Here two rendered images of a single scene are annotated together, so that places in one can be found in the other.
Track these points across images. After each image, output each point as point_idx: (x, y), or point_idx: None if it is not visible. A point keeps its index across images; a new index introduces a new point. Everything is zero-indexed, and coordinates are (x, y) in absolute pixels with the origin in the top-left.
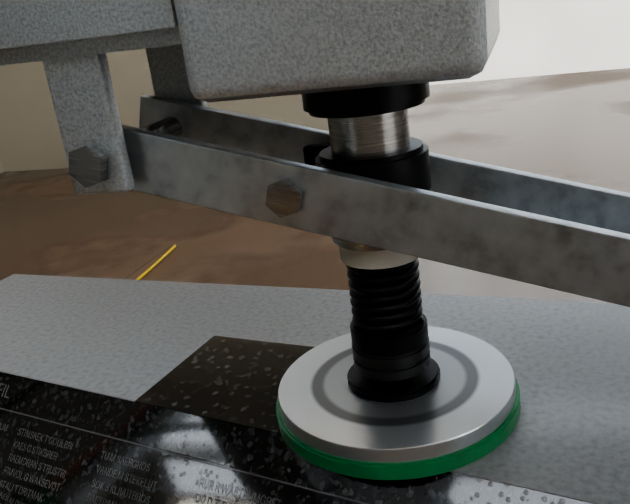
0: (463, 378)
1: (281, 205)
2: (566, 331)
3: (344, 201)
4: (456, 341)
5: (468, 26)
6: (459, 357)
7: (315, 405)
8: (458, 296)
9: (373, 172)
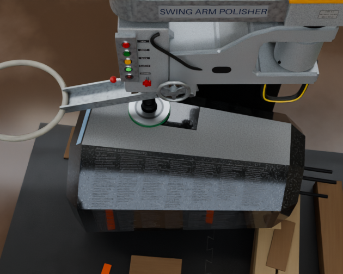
0: (136, 107)
1: None
2: (118, 134)
3: None
4: (139, 118)
5: None
6: (138, 113)
7: (160, 98)
8: (141, 149)
9: None
